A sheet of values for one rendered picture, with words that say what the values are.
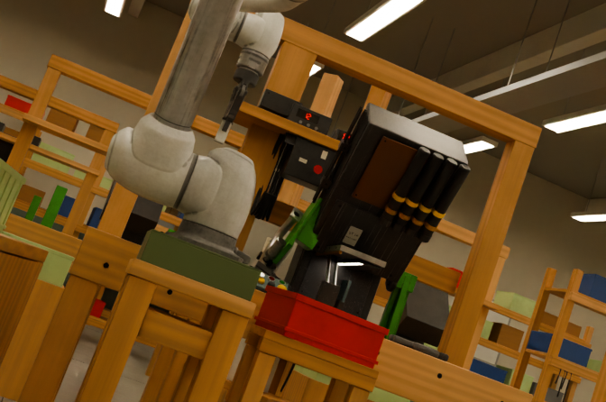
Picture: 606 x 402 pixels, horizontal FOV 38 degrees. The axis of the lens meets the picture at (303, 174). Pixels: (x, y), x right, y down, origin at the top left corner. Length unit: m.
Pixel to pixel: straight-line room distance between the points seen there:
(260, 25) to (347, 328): 0.94
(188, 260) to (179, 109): 0.38
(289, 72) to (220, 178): 1.22
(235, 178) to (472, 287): 1.53
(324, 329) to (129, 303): 0.59
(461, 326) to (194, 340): 1.58
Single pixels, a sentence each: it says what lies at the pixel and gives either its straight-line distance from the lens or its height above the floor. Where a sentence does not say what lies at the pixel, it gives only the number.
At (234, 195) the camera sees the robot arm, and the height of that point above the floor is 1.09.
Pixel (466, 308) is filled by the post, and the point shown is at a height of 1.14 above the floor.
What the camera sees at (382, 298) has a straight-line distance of 10.52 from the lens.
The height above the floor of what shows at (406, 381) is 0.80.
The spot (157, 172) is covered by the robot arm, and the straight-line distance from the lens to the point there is 2.27.
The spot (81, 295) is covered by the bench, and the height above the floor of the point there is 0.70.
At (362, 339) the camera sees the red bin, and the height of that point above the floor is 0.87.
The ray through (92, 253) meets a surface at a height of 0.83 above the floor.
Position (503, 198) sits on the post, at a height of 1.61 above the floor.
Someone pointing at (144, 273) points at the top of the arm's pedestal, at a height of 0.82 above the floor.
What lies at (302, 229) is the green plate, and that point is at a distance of 3.00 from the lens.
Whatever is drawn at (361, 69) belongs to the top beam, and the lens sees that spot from 3.51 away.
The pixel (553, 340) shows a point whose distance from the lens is 8.05.
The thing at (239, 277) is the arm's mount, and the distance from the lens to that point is 2.21.
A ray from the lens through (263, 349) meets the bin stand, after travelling 2.43.
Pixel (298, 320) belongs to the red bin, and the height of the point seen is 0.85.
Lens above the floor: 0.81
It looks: 10 degrees up
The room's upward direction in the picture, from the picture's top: 21 degrees clockwise
